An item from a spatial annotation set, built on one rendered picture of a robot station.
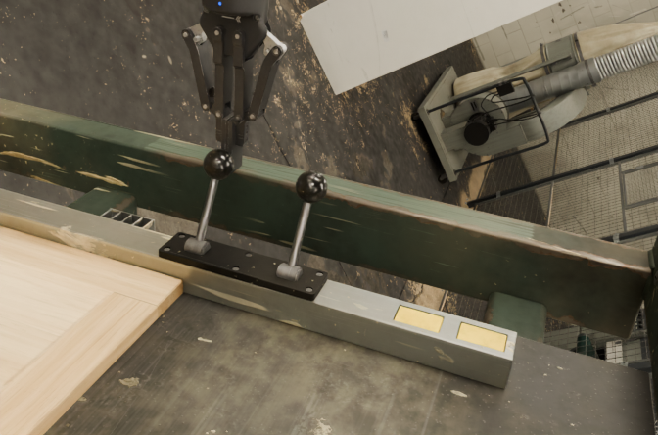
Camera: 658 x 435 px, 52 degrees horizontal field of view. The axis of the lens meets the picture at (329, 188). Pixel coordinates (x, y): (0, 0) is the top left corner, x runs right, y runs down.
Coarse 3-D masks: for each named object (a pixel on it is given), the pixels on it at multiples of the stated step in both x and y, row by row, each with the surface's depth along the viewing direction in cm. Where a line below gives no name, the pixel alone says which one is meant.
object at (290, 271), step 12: (300, 180) 78; (312, 180) 77; (324, 180) 78; (300, 192) 78; (312, 192) 77; (324, 192) 78; (300, 216) 79; (300, 228) 78; (300, 240) 78; (288, 264) 78; (288, 276) 77; (300, 276) 78
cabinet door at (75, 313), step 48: (0, 240) 85; (48, 240) 86; (0, 288) 77; (48, 288) 78; (96, 288) 78; (144, 288) 79; (0, 336) 70; (48, 336) 70; (96, 336) 71; (0, 384) 64; (48, 384) 64; (0, 432) 59
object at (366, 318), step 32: (0, 192) 92; (0, 224) 88; (32, 224) 86; (64, 224) 86; (96, 224) 86; (128, 224) 87; (128, 256) 83; (192, 288) 81; (224, 288) 79; (256, 288) 78; (352, 288) 79; (288, 320) 78; (320, 320) 76; (352, 320) 75; (384, 320) 74; (448, 320) 75; (384, 352) 75; (416, 352) 74; (448, 352) 72; (480, 352) 71; (512, 352) 71
